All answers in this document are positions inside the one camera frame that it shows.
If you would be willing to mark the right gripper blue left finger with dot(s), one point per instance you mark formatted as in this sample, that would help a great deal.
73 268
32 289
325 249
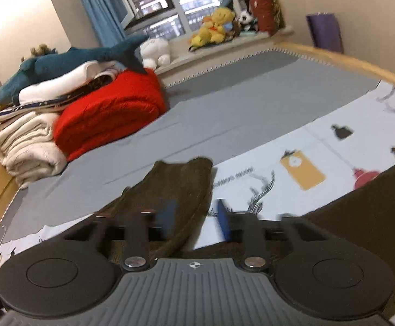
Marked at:
165 218

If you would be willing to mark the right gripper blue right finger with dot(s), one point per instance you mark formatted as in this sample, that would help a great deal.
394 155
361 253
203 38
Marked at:
224 219

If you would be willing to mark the printed grey white bedsheet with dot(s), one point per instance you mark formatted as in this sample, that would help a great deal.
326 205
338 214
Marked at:
286 134

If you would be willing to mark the red folded blanket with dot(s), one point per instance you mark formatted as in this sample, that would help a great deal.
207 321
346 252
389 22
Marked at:
117 110

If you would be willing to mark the cream folded blanket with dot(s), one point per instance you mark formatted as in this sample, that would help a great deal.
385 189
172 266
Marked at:
28 151

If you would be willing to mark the white round plush toy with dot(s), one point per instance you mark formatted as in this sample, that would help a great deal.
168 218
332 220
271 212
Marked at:
155 53

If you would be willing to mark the folded white and navy clothes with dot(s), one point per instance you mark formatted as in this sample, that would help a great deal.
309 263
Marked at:
54 95

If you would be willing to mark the yellow bear plush toy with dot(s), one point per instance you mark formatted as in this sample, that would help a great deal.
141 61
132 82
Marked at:
212 30

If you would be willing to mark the blue shark plush toy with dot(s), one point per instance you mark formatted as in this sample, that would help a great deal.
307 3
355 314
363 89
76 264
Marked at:
38 69

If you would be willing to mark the panda plush toy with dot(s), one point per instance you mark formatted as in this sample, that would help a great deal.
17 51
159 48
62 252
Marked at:
246 22

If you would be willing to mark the dark red cushion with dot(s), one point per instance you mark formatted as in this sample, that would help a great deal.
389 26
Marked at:
268 14

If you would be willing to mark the window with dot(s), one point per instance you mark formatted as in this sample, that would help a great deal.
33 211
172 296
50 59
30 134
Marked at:
165 18

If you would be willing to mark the blue curtain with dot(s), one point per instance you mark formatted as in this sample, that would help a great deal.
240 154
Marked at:
104 16

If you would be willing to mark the purple board against wall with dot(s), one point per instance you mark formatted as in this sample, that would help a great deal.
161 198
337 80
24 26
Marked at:
325 31

